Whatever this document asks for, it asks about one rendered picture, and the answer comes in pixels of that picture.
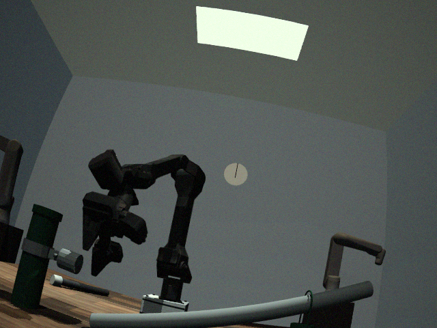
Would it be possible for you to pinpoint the dark green post with cap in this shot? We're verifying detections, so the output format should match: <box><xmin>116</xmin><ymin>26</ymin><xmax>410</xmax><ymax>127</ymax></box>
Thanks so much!
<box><xmin>10</xmin><ymin>204</ymin><xmax>63</xmax><ymax>310</ymax></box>

